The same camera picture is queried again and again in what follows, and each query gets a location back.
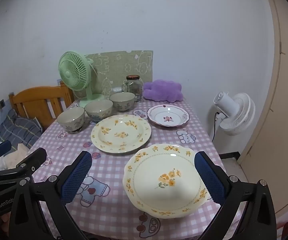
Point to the wooden bed headboard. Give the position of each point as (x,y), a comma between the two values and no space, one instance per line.
(43,103)

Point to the white red-rimmed plate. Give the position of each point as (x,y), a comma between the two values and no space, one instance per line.
(168,115)

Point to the glass jar black lid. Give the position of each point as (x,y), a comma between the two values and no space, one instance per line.
(133,85)

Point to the grey plaid pillow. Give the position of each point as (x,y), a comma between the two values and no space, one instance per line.
(19,130)

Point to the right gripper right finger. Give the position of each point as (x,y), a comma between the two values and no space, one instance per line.
(258,220)

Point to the white standing fan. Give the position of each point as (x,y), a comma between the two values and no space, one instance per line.
(234,115)

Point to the round yellow flower plate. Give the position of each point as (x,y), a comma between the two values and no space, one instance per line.
(120,134)

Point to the grey floral bowl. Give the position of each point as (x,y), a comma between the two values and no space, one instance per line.
(123,101)
(72,119)
(99,109)

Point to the green patterned wall mat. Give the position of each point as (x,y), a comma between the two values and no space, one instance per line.
(112,68)

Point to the white plastic bag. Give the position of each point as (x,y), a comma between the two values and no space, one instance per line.
(3,165)

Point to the green desk fan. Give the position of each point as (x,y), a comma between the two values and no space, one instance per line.
(76,72)

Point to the scalloped yellow flower plate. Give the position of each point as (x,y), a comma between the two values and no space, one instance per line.
(162,181)

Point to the purple plush toy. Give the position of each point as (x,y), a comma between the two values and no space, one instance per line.
(162,90)

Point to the beige door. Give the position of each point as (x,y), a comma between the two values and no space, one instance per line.
(266,154)

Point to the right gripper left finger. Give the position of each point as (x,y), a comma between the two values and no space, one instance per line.
(56,192)

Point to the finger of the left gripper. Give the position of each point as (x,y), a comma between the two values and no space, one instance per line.
(0,150)
(26,167)

